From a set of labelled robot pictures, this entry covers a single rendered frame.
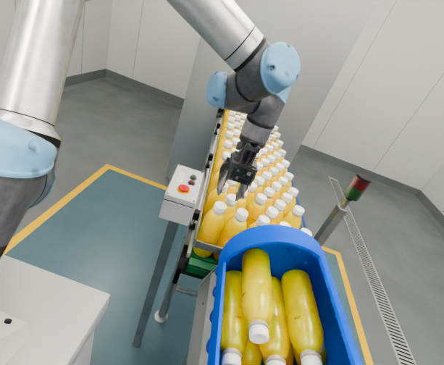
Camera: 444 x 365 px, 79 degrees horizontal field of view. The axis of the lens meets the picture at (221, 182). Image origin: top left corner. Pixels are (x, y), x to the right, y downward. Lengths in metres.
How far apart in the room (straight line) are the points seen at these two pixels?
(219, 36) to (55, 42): 0.26
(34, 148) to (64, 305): 0.27
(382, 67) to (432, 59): 0.66
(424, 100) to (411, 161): 1.03
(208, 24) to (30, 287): 0.50
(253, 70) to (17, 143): 0.35
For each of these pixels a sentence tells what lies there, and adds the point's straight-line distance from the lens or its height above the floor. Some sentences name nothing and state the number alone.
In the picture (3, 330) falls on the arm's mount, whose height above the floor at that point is 1.21.
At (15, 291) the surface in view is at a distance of 0.56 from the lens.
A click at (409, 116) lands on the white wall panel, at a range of 5.35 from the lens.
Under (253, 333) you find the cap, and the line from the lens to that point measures 0.60.
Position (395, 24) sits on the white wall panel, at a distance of 5.00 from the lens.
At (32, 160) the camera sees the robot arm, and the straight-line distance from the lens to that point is 0.37.
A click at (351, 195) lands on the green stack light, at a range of 1.18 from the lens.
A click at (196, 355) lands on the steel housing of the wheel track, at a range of 0.81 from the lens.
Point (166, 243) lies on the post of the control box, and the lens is 1.09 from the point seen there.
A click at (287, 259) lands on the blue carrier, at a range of 0.75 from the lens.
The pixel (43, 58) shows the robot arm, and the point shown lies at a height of 1.46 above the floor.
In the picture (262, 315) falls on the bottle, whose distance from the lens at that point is 0.61.
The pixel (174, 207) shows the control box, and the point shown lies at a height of 1.06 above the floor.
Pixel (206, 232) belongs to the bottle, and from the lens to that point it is 0.88.
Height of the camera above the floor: 1.60
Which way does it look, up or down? 31 degrees down
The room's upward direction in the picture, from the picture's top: 21 degrees clockwise
